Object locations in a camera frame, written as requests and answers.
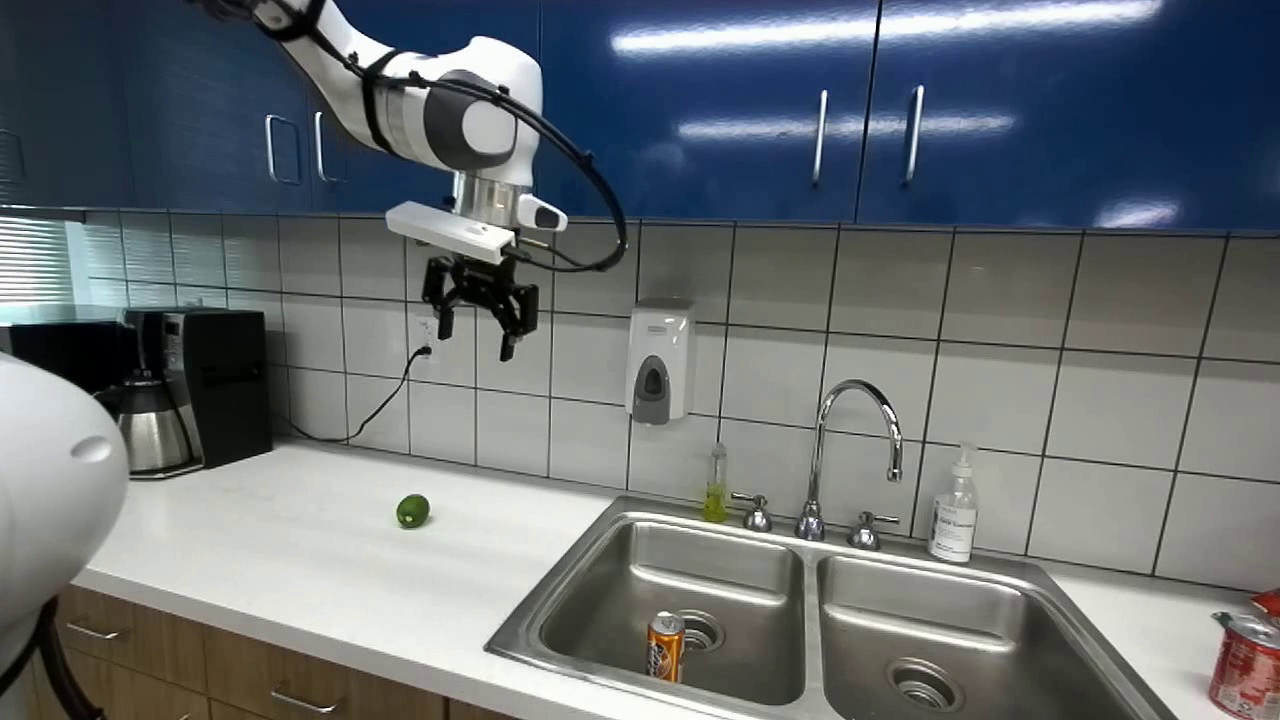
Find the black coffee maker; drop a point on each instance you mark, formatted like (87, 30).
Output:
(226, 383)

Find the chrome gooseneck faucet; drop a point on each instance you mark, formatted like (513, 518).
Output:
(818, 465)

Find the steel coffee carafe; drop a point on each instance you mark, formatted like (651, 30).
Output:
(151, 425)

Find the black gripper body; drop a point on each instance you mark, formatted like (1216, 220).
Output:
(481, 282)

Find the orange soda can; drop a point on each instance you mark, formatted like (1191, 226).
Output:
(666, 650)

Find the blue cabinet door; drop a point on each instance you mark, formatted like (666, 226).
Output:
(707, 106)
(60, 95)
(201, 106)
(1065, 123)
(387, 180)

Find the green lime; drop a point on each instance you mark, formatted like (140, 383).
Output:
(415, 511)

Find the green dish soap bottle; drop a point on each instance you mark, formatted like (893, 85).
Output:
(716, 497)

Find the white wall soap dispenser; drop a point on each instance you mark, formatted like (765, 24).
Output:
(656, 361)

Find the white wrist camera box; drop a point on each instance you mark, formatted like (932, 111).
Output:
(445, 231)

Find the wooden drawer front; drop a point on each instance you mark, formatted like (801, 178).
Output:
(147, 640)
(372, 692)

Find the clear pump bottle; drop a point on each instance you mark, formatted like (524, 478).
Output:
(952, 521)

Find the black countertop appliance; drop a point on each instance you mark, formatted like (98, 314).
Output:
(66, 353)

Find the red soda can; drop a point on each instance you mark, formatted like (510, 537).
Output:
(1246, 666)

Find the stainless steel double sink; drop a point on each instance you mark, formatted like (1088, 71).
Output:
(745, 654)

